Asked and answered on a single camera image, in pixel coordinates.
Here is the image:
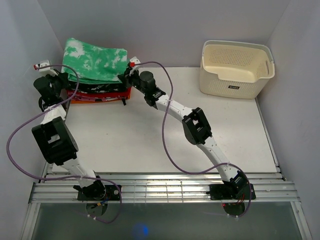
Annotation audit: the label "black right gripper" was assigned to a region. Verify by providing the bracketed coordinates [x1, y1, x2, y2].
[119, 67, 148, 95]

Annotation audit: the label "green tie-dye trousers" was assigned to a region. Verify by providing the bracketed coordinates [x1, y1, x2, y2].
[61, 38, 128, 85]

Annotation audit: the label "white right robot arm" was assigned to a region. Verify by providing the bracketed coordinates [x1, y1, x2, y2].
[118, 67, 254, 200]

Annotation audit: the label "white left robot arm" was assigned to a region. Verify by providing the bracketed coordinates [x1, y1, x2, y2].
[31, 70, 106, 200]

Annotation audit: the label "red folded trousers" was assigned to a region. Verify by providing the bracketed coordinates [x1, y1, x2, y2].
[77, 87, 132, 98]

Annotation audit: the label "orange folded trousers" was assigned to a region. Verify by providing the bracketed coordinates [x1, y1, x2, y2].
[71, 96, 129, 104]

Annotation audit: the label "black white patterned folded trousers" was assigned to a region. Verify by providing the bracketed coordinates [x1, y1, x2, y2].
[77, 83, 129, 94]

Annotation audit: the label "pink patterned folded trousers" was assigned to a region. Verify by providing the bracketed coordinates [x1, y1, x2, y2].
[71, 92, 116, 103]

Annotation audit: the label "cream perforated plastic basket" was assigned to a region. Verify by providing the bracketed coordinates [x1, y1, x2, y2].
[199, 40, 275, 99]

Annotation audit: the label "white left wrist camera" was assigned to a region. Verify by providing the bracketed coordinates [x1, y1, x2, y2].
[33, 60, 58, 77]

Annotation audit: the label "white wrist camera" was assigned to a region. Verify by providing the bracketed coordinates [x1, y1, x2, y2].
[33, 60, 58, 77]
[127, 56, 141, 70]

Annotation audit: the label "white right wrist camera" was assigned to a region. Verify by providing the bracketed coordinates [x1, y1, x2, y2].
[127, 56, 141, 70]

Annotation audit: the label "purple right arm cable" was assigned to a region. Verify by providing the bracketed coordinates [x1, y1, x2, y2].
[133, 61, 253, 219]

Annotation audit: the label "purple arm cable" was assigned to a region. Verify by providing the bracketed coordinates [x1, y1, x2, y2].
[6, 64, 123, 224]
[133, 61, 253, 219]

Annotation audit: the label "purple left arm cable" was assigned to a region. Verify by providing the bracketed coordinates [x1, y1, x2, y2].
[6, 64, 123, 224]

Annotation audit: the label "aluminium rail frame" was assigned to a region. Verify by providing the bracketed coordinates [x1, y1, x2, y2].
[21, 96, 313, 240]

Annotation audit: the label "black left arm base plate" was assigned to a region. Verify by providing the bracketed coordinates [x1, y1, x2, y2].
[76, 184, 120, 202]

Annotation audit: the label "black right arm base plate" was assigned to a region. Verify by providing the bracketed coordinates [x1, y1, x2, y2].
[206, 183, 257, 200]

